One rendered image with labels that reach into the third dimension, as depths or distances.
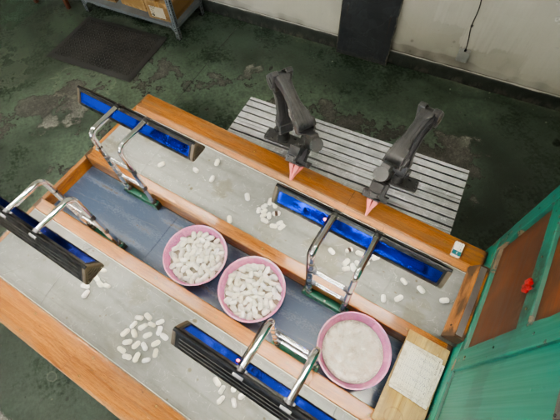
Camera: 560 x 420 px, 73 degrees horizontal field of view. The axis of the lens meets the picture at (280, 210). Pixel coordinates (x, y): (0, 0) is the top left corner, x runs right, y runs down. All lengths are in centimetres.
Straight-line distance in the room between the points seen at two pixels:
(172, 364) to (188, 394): 12
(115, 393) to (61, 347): 28
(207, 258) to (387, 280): 74
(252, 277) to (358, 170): 75
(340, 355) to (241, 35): 296
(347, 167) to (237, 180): 54
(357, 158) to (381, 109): 120
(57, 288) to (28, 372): 93
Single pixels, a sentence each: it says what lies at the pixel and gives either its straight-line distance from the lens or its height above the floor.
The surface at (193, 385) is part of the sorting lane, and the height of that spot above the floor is 74.
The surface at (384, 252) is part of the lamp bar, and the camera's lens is 125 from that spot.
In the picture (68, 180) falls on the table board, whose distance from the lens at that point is 209.
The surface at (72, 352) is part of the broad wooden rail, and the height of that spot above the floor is 76.
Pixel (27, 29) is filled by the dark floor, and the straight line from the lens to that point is 461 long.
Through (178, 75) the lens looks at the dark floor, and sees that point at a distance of 347.
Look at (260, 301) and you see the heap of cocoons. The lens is 152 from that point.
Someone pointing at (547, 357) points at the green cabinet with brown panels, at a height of 137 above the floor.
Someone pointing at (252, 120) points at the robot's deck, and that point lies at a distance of 208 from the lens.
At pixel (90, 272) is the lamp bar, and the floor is 108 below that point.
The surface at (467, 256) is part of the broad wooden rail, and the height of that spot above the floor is 76.
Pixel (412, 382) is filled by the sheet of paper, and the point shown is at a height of 78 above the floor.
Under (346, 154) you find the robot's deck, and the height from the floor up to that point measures 67.
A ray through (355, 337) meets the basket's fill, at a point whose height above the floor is 73.
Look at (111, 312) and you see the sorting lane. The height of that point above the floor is 74.
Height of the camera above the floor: 220
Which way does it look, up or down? 61 degrees down
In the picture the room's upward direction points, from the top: 5 degrees counter-clockwise
